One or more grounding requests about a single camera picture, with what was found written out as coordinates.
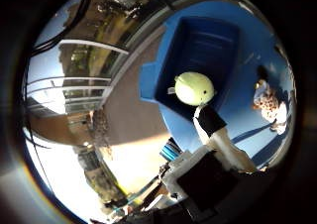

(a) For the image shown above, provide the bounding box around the green round plush toy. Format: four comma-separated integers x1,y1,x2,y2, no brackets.
166,71,218,107

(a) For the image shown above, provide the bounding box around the brown spotted white plush toy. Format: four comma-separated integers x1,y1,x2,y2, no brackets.
252,78,289,136

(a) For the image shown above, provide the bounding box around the blue plastic container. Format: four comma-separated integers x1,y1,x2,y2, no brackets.
138,15,241,123

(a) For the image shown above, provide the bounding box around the blue ribbon cable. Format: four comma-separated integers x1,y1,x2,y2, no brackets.
159,137,183,163

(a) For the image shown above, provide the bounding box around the white window frame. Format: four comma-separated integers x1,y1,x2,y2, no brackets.
25,39,130,115

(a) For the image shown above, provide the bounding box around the black cable loop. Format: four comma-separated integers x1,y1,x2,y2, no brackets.
29,0,94,54

